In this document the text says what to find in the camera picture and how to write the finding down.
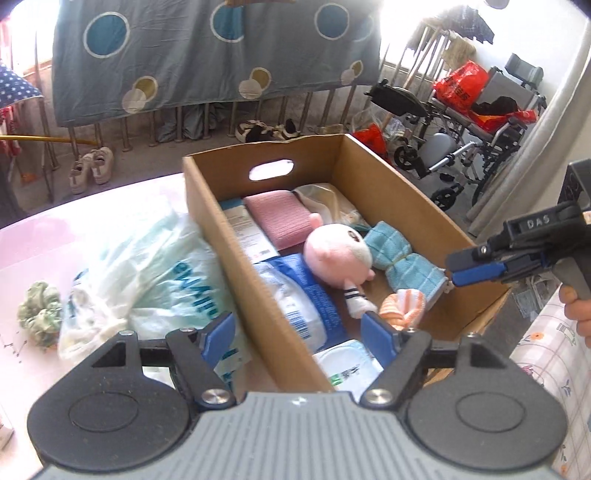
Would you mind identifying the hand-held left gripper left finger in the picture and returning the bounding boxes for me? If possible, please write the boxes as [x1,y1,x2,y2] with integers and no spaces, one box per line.
[95,311,237,411]

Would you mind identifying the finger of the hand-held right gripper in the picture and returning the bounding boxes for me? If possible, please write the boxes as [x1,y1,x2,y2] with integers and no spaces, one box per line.
[451,259,552,289]
[445,240,509,274]

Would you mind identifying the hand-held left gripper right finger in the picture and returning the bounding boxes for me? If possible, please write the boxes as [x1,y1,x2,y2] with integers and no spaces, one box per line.
[360,311,502,409]

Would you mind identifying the orange striped towel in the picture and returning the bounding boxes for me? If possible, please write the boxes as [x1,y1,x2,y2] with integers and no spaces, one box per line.
[379,289,428,330]

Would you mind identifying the blue checked towel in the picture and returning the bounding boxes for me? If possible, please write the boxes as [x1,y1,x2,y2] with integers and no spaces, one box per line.
[365,220,448,311]

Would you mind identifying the blue plastic pack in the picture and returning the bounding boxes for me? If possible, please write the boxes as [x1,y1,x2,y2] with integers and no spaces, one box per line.
[254,253,352,344]

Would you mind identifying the pink plush toy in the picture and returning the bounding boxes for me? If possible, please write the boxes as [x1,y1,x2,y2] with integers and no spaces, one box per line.
[302,213,378,319]

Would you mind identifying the brown cardboard box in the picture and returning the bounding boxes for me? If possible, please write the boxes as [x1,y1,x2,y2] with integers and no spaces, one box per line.
[182,134,511,394]

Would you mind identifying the pink cloth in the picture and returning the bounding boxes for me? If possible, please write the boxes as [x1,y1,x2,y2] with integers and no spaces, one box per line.
[243,190,311,252]

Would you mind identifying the small white plastic bag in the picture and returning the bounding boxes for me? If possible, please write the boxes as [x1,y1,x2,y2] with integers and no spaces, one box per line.
[293,183,370,232]

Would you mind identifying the person's right hand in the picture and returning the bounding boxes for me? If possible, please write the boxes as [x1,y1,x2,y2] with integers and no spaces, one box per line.
[558,284,591,349]

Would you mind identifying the white curtain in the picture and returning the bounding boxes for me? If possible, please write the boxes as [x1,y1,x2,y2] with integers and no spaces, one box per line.
[466,60,591,237]

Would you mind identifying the floral printed sheet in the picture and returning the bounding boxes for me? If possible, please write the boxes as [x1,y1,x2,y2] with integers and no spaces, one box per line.
[508,295,591,464]

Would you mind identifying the orange-red plastic bag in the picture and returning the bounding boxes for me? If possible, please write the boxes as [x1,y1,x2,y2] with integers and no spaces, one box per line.
[471,108,537,133]

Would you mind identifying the black bag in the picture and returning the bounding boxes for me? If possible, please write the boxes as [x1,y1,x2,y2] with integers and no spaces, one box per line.
[471,96,519,115]

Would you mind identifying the grey wheelchair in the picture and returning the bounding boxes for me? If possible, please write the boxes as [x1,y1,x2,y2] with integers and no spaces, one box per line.
[475,53,548,185]

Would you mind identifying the small red plastic bag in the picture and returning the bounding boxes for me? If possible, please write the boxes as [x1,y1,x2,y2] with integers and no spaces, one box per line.
[355,124,393,162]

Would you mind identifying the large red plastic bag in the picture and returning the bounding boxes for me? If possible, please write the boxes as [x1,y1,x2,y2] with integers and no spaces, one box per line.
[433,60,489,112]

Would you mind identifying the green floral scrunchie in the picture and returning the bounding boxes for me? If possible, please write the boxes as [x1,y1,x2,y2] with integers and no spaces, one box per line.
[17,282,63,347]

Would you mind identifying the bundle of wooden sticks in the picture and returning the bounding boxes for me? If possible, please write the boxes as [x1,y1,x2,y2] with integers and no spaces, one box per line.
[402,23,453,88]

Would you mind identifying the black and white shoes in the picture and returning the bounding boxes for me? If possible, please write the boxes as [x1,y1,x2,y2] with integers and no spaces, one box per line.
[235,119,302,143]

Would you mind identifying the grey hanging cloth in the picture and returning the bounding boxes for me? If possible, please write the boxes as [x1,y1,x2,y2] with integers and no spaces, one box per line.
[154,104,232,143]

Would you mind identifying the dark hanging clothes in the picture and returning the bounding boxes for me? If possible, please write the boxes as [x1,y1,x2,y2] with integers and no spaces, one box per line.
[427,4,495,44]

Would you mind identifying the metal balcony railing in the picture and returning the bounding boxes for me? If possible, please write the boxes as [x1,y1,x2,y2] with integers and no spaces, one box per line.
[0,28,416,204]

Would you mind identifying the yellow pole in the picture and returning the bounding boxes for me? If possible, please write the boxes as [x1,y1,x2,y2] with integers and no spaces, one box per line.
[0,135,93,145]

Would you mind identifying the blue circle-print hanging blanket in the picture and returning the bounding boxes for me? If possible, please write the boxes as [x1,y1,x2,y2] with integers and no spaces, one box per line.
[52,0,382,127]

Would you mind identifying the pink hanging clothes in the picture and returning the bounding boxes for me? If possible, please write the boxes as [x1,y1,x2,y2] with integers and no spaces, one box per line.
[0,106,21,158]

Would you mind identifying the blue star-print cloth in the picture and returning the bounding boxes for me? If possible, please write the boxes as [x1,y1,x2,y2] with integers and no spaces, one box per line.
[0,65,44,108]

